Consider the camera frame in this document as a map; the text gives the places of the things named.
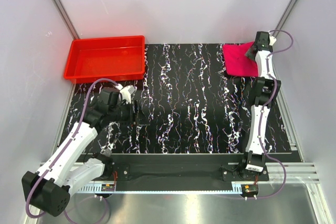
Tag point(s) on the red plastic bin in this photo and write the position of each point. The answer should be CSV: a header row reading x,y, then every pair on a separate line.
x,y
115,58

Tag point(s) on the white slotted cable duct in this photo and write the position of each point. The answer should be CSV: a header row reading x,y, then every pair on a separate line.
x,y
225,189

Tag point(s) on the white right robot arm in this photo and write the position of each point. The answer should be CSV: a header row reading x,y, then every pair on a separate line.
x,y
265,90

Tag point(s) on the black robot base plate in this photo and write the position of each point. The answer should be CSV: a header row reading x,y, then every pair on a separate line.
x,y
178,158

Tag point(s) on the orange connector board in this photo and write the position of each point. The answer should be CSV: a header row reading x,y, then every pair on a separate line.
x,y
108,187
251,189

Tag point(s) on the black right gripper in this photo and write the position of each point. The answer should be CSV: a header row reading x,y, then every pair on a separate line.
x,y
248,53

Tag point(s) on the left orange connector board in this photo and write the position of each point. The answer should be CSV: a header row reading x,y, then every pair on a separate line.
x,y
108,187

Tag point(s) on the right orange connector board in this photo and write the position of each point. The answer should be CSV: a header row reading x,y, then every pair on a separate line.
x,y
251,189

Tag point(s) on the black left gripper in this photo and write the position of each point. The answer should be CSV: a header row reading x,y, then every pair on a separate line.
x,y
138,118

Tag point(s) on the aluminium frame rail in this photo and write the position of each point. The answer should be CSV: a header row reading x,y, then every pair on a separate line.
x,y
288,171

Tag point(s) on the black marbled table mat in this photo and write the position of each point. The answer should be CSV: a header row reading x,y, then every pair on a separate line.
x,y
191,103

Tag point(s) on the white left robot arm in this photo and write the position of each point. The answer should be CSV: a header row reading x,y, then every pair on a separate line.
x,y
49,189

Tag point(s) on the pink t shirt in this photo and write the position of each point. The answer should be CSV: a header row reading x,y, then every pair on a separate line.
x,y
236,63

